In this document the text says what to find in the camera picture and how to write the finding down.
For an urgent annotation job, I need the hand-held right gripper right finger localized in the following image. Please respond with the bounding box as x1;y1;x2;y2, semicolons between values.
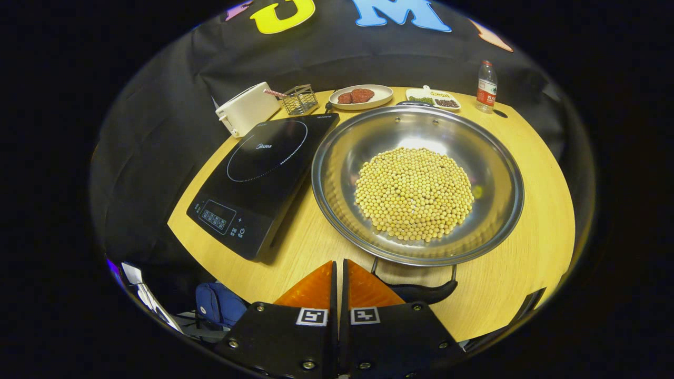
340;259;467;379

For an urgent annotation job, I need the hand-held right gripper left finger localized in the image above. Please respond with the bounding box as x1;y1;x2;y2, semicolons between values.
213;261;339;379

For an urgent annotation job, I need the stainless steel pot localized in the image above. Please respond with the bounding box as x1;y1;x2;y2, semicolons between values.
311;101;525;305

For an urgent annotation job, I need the black induction cooktop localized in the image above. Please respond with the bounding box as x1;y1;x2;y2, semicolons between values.
186;113;340;262

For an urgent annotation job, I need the blue bag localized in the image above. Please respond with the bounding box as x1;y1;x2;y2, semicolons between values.
196;283;248;328

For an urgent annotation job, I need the pile of yellow soybeans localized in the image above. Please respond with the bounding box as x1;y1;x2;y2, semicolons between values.
354;147;475;243

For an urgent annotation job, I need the white toaster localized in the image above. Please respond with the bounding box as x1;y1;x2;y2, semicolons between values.
215;82;281;138

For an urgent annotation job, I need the black backdrop cloth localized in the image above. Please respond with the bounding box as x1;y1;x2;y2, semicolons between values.
90;0;596;269

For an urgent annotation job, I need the round beige plate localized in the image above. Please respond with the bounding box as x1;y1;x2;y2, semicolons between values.
329;84;394;111

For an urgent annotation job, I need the raw red meat slice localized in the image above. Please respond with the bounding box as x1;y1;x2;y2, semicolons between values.
338;88;375;104

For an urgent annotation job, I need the white divided dish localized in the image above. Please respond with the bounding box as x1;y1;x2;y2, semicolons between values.
405;85;462;111

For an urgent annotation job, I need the clear plastic water bottle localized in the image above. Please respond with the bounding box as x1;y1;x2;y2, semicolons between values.
475;60;498;114

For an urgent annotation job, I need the metal wire rack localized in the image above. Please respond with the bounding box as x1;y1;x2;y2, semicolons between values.
282;84;319;116

